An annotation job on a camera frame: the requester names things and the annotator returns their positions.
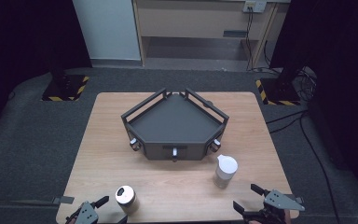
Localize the person's right hand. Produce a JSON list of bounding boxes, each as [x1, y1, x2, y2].
[[249, 209, 293, 224]]

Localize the black striped stand base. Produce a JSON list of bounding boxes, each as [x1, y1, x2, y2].
[[41, 73, 90, 103], [255, 77, 302, 106]]

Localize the grey tape strip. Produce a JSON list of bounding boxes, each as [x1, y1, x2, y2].
[[52, 195, 76, 205]]

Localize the tangle of black cables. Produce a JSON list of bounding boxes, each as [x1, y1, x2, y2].
[[292, 65, 319, 104]]

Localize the glass spice jar silver lid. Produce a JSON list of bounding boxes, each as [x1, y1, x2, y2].
[[115, 185, 141, 216]]

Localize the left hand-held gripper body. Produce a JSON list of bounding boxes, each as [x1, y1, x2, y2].
[[64, 201, 100, 224]]

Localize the white panel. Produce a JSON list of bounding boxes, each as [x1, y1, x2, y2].
[[72, 0, 143, 62]]

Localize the light wooden desk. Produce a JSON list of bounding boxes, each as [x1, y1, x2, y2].
[[132, 0, 291, 68]]

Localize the black floor cable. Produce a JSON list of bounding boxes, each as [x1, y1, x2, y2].
[[265, 109, 343, 224]]

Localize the dark grey corner rack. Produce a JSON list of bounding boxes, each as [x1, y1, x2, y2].
[[120, 88, 230, 163]]

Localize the white wall power outlet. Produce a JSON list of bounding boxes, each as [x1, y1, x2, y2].
[[242, 0, 268, 14]]

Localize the white lidded seasoning jar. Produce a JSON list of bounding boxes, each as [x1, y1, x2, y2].
[[213, 154, 239, 189]]

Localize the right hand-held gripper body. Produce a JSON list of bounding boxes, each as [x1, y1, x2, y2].
[[241, 189, 306, 224]]

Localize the black cable from outlet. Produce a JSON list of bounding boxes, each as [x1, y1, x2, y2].
[[244, 7, 255, 71]]

